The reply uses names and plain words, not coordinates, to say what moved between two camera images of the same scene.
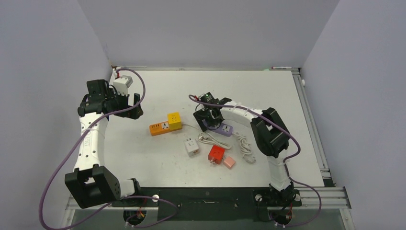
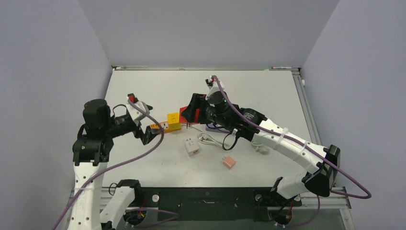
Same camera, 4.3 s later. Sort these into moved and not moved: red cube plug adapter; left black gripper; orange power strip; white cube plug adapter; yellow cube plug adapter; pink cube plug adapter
Moved: red cube plug adapter; left black gripper
Not moved: pink cube plug adapter; orange power strip; white cube plug adapter; yellow cube plug adapter
